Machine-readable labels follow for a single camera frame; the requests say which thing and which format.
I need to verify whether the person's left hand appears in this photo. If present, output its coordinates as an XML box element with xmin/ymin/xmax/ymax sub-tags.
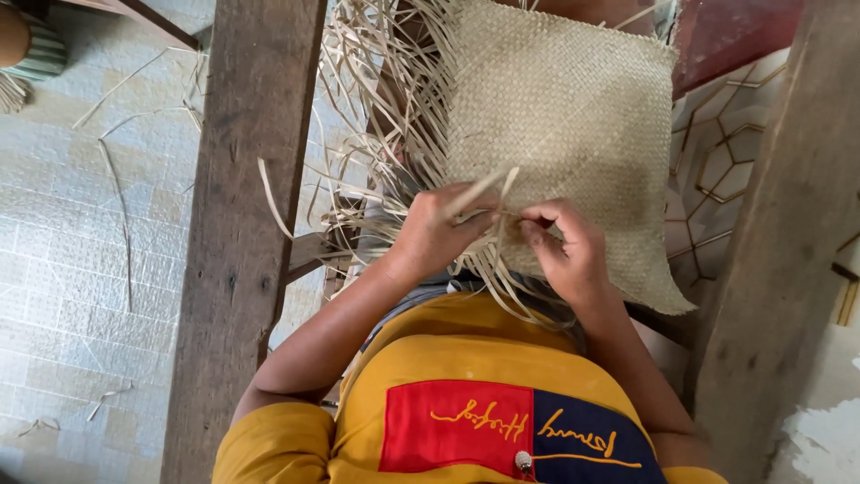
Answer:
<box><xmin>391</xmin><ymin>182</ymin><xmax>503</xmax><ymax>285</ymax></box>

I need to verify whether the yellow shirt with colour patch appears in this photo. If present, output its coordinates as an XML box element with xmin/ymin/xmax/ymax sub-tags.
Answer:
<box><xmin>211</xmin><ymin>290</ymin><xmax>731</xmax><ymax>484</ymax></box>

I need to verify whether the dark weathered wooden post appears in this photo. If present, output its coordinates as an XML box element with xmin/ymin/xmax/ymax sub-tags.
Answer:
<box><xmin>160</xmin><ymin>0</ymin><xmax>330</xmax><ymax>484</ymax></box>

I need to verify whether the slanted dark wooden rail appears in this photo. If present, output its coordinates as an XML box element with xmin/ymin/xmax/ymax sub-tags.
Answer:
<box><xmin>60</xmin><ymin>0</ymin><xmax>202</xmax><ymax>52</ymax></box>

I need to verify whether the person's right hand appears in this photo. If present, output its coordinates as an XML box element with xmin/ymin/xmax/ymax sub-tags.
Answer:
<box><xmin>520</xmin><ymin>198</ymin><xmax>616</xmax><ymax>307</ymax></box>

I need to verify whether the tiny flat straw scrap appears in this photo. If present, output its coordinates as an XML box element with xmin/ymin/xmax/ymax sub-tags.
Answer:
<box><xmin>16</xmin><ymin>417</ymin><xmax>62</xmax><ymax>439</ymax></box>

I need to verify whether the straw fringe bundle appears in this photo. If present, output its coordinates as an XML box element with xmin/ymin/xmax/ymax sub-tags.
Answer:
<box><xmin>0</xmin><ymin>70</ymin><xmax>32</xmax><ymax>114</ymax></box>

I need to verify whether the woven pale straw mat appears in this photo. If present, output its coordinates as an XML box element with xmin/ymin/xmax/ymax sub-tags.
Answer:
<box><xmin>258</xmin><ymin>0</ymin><xmax>697</xmax><ymax>332</ymax></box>

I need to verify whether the long loose straw strip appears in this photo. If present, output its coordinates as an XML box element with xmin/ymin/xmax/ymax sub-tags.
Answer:
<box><xmin>98</xmin><ymin>138</ymin><xmax>134</xmax><ymax>314</ymax></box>

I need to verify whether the short curled straw scrap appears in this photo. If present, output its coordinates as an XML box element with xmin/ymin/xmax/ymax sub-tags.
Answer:
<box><xmin>86</xmin><ymin>382</ymin><xmax>134</xmax><ymax>422</ymax></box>

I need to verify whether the pale weathered wooden post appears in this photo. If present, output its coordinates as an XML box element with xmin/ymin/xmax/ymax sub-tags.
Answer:
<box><xmin>692</xmin><ymin>0</ymin><xmax>860</xmax><ymax>484</ymax></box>

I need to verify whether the grey lower garment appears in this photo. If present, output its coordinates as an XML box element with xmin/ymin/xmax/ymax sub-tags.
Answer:
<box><xmin>359</xmin><ymin>269</ymin><xmax>587</xmax><ymax>354</ymax></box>

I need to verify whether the bent loose straw strip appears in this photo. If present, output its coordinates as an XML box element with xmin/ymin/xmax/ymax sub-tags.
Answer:
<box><xmin>72</xmin><ymin>47</ymin><xmax>202</xmax><ymax>132</ymax></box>

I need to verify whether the wooden bench frame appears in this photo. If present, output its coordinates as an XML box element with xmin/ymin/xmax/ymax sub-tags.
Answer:
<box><xmin>285</xmin><ymin>195</ymin><xmax>380</xmax><ymax>300</ymax></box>

